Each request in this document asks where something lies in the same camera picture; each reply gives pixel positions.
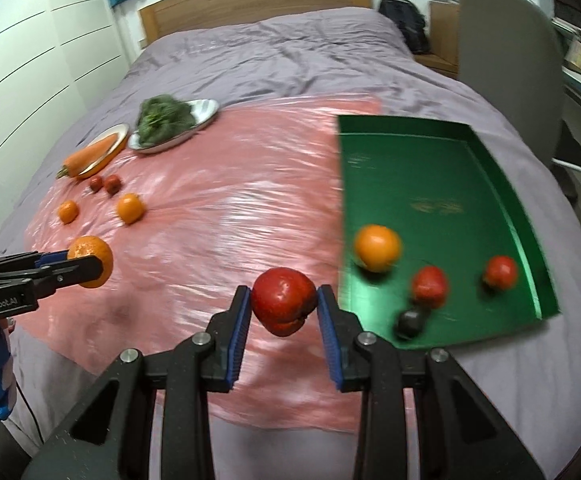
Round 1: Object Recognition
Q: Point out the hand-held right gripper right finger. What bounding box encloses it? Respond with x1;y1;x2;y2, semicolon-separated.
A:
317;284;546;480

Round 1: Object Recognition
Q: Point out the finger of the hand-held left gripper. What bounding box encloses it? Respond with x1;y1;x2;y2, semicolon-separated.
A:
33;255;105;293
0;250;74;281

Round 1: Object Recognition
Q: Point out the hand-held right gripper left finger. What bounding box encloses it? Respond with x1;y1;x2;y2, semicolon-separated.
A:
20;285;252;480

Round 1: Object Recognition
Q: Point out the dark purple plum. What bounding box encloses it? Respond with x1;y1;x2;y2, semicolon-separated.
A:
395;308;428;341

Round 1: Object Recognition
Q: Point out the green rectangular tray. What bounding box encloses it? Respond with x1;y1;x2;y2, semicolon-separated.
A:
337;114;562;351

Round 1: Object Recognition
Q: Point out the carrot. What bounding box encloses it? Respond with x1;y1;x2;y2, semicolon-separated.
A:
56;136;121;180

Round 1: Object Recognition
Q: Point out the yellow rimmed plate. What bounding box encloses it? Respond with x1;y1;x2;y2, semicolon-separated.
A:
75;122;131;177

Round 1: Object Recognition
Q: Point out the pink plastic sheet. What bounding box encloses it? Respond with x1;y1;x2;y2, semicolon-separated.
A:
23;95;416;433

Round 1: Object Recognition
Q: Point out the green leafy vegetable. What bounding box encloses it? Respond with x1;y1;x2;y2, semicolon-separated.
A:
135;94;196;145

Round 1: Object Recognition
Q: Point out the white wardrobe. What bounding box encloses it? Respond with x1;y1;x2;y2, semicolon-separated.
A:
0;0;144;246

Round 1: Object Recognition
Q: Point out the white plate dark rim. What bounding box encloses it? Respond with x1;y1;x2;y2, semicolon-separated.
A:
128;98;220;155

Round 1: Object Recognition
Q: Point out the wooden nightstand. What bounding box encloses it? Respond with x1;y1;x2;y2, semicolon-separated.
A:
414;0;461;80

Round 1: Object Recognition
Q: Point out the black backpack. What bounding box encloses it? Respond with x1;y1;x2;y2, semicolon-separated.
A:
377;0;431;55

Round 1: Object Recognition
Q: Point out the grey chair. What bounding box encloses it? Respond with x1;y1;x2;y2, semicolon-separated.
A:
456;0;581;186

